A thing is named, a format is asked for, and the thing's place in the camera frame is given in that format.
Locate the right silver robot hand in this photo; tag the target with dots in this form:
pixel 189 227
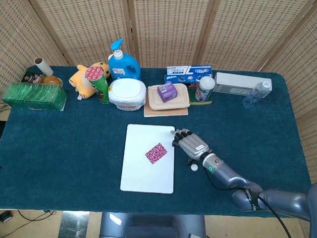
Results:
pixel 195 146

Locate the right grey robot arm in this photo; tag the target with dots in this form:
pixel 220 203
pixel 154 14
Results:
pixel 227 173

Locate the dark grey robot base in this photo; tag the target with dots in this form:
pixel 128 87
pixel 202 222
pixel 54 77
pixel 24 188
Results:
pixel 148 225

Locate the white rectangular board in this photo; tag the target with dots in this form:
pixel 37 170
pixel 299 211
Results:
pixel 138 173

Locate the thin wooden board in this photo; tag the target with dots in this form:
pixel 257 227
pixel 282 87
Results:
pixel 168 112

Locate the green yellow sponge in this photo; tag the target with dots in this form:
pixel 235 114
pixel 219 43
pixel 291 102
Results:
pixel 192 98

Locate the beige lidded lunch box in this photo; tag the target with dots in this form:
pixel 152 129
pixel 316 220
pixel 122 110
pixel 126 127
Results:
pixel 182 95

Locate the white printed snack can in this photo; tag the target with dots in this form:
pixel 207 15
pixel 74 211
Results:
pixel 203 91

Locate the small purple carton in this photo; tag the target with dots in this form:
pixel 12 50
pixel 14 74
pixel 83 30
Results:
pixel 168 93

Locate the blue cookie box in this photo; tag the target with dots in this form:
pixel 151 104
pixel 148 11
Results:
pixel 178 78

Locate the white power strip box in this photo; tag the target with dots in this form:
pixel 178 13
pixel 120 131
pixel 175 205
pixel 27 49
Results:
pixel 232 83

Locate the blue white toothpaste box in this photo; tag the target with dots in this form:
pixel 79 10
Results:
pixel 188 70

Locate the clear plastic water bottle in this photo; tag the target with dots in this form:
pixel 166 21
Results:
pixel 257 93

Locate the white wipes container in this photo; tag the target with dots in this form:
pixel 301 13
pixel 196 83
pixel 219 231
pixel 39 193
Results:
pixel 126 91

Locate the blue detergent bottle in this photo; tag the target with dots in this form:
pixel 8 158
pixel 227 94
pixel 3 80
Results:
pixel 123 68

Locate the green Pringles can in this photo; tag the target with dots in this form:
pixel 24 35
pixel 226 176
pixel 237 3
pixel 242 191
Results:
pixel 101 89

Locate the bamboo folding screen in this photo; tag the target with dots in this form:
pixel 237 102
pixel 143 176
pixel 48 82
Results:
pixel 173 29

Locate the yellow plush toy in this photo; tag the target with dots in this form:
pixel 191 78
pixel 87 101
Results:
pixel 79 83

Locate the teal table cloth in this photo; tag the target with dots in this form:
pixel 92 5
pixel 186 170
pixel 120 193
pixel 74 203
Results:
pixel 62 148

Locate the metal table leg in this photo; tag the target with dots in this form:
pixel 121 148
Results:
pixel 74 224

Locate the brown tape roll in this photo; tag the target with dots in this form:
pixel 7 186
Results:
pixel 52 80

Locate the green transparent box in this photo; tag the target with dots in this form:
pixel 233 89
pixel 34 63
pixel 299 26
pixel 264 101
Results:
pixel 32 96

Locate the dark printed box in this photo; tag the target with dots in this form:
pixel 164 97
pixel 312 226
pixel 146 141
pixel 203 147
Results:
pixel 31 78

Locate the black caster wheel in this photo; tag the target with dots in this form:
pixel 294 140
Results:
pixel 4 217

